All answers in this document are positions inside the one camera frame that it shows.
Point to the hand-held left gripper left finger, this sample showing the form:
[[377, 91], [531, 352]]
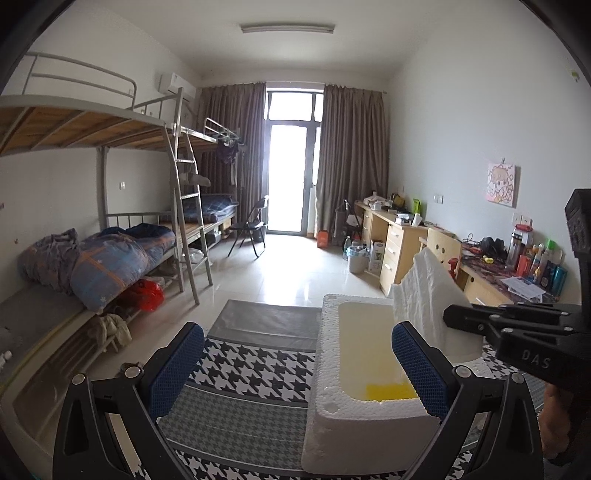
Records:
[[178, 364]]

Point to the grey metal bed ladder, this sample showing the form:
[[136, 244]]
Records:
[[189, 203]]

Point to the white air conditioner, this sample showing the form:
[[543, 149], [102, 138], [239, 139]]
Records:
[[178, 85]]

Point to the green packet on desk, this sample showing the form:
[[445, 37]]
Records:
[[416, 206]]

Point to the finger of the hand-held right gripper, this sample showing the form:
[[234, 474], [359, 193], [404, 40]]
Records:
[[517, 330], [480, 314]]

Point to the white bucket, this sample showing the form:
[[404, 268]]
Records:
[[357, 263]]

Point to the white papers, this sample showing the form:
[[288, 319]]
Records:
[[521, 288]]

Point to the person's right hand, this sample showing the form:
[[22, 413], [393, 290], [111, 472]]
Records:
[[554, 424]]

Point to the teal can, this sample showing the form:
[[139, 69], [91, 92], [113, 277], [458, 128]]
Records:
[[559, 280]]

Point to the white cloth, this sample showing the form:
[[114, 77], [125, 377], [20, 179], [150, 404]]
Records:
[[429, 286]]

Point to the brown curtain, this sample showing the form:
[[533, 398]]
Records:
[[235, 115], [353, 152]]

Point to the wall poster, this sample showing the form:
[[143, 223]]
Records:
[[502, 183]]

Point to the black headphones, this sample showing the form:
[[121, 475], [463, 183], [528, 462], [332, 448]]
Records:
[[491, 249]]

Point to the clear bottle with red lid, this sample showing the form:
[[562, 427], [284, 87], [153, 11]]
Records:
[[516, 249]]

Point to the purple patterned blanket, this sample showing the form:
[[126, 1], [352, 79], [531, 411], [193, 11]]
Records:
[[46, 258]]

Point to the white carton box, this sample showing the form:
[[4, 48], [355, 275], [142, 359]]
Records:
[[376, 258]]

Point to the ceiling light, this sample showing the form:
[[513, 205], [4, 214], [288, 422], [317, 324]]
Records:
[[286, 27]]

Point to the glass balcony door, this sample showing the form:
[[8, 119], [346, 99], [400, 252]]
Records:
[[291, 175]]

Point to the orange bag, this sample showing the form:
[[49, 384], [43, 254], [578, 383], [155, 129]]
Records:
[[323, 238]]

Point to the dark blue folded quilt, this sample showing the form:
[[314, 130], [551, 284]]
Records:
[[212, 205]]

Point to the white foam box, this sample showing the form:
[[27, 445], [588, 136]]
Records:
[[323, 415]]

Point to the black folding chair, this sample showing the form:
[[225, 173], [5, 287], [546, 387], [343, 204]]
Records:
[[251, 226]]

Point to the wooden chair with smiley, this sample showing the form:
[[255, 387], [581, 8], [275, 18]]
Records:
[[443, 249]]

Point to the red plastic bag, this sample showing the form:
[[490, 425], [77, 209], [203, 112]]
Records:
[[147, 295]]

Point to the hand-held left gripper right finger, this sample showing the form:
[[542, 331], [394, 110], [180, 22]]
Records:
[[418, 369]]

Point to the yellow sponge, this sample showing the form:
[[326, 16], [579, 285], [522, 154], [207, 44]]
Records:
[[390, 391]]

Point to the houndstooth tablecloth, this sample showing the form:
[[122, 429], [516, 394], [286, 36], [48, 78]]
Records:
[[258, 364]]

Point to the grey metal bunk bed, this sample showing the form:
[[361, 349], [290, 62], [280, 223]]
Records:
[[217, 138], [74, 124]]

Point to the wooden desk with patterned cover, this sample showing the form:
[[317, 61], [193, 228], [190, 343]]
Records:
[[485, 288]]

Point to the beige clothes pile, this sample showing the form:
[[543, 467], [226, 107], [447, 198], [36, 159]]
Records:
[[111, 330]]

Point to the grey mattress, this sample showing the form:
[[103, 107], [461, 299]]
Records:
[[37, 323]]

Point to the hanging dark clothes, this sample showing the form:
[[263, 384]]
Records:
[[228, 150]]

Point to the blue plaid quilt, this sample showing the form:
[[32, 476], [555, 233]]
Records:
[[115, 263]]

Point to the wooden desk with drawers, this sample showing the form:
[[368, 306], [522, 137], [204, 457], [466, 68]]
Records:
[[397, 249]]

